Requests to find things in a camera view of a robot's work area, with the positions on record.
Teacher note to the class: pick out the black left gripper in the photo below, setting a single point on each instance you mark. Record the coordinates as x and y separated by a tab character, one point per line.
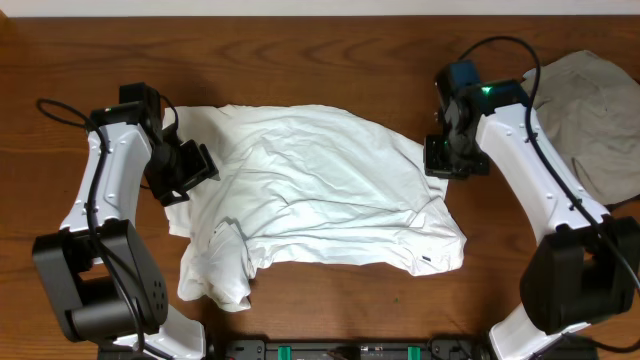
192	170

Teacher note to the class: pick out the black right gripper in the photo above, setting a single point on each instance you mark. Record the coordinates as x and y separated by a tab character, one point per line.
434	165

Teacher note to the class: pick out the white t-shirt with black print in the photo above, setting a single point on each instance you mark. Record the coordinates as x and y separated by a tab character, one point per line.
309	184

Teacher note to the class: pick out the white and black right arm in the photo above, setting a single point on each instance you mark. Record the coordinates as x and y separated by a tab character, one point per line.
586	262

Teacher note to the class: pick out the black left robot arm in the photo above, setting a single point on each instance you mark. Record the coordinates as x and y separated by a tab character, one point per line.
100	278

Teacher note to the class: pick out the grey garment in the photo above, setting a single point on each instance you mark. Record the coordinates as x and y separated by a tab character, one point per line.
589	109

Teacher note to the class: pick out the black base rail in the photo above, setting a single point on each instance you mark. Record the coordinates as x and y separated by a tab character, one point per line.
433	349

